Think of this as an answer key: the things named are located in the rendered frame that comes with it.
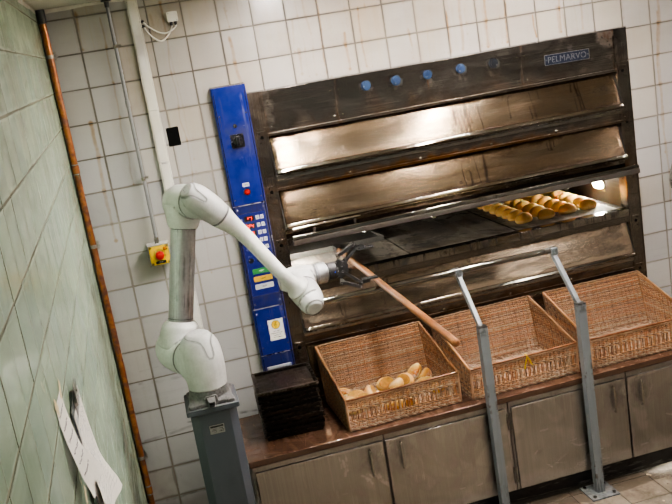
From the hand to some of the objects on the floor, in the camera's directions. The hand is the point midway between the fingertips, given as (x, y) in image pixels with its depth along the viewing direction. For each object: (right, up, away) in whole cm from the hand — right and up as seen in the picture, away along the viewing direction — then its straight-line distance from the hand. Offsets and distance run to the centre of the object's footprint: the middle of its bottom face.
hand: (372, 261), depth 397 cm
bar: (+54, -120, +43) cm, 139 cm away
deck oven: (+40, -89, +184) cm, 209 cm away
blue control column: (-53, -109, +164) cm, 204 cm away
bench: (+66, -113, +67) cm, 146 cm away
